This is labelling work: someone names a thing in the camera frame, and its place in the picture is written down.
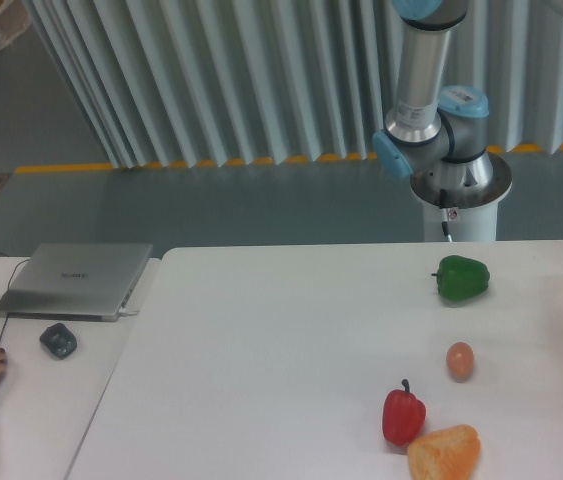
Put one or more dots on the white laptop cable plug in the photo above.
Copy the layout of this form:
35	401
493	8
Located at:
127	313

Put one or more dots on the dark grey small device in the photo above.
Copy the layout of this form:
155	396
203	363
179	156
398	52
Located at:
59	341

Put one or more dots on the brown egg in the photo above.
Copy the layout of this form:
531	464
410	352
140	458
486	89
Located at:
460	360

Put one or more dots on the white accordion curtain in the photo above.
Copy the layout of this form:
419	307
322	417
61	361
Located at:
186	82

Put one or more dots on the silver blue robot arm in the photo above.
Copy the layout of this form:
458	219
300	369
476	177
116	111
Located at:
441	110

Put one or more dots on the silver laptop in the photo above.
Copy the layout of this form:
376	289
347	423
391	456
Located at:
90	281

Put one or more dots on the green bell pepper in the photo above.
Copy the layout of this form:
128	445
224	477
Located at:
460	278

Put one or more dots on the red bell pepper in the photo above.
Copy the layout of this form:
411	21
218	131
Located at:
403	415

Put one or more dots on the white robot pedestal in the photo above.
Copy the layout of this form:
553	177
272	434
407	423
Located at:
477	224

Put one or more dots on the orange peeled fruit piece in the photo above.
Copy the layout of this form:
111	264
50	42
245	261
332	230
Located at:
450	453

